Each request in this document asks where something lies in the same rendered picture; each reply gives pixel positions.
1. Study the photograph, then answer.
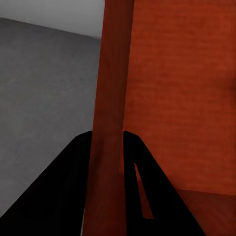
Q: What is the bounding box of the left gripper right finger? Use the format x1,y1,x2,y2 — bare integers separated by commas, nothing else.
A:
123,131,206,236

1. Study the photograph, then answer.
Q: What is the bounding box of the storage box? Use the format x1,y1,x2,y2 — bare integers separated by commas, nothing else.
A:
81,0,236,236

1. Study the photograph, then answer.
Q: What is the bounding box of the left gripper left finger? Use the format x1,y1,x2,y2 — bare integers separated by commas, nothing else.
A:
0,131,92,236

